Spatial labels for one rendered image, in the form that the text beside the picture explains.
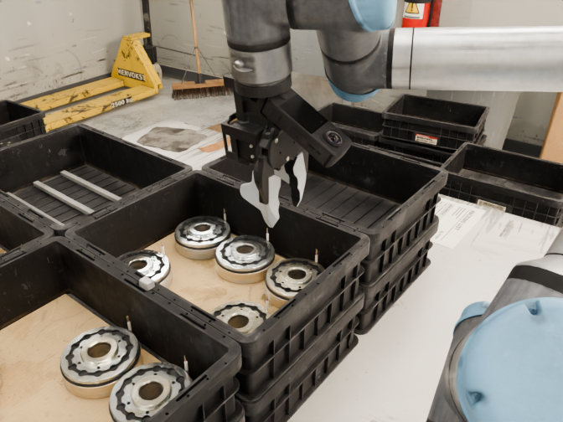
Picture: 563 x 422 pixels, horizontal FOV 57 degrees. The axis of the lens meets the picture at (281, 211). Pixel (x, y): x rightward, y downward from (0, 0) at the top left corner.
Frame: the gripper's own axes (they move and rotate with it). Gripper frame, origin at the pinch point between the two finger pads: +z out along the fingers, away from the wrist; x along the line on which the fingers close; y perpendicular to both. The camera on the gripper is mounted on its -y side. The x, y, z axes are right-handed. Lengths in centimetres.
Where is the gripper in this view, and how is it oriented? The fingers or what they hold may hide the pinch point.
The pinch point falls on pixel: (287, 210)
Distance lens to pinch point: 75.3
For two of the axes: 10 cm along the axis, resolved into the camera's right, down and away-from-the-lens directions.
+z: 0.8, 8.0, 6.0
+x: -6.0, 5.2, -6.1
